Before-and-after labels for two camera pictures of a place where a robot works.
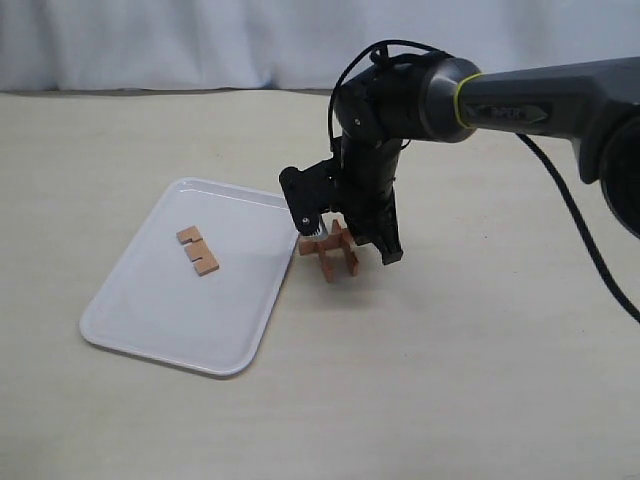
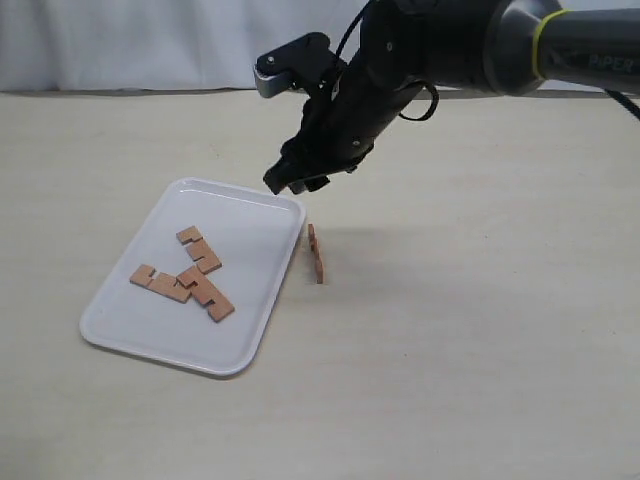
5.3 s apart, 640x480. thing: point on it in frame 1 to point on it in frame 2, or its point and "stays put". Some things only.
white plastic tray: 153,302 stays put
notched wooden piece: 207,261 stays put
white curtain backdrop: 134,45 stays put
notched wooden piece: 309,245 to 161,283
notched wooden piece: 326,259 to 317,255
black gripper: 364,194 to 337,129
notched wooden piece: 339,240 to 205,293
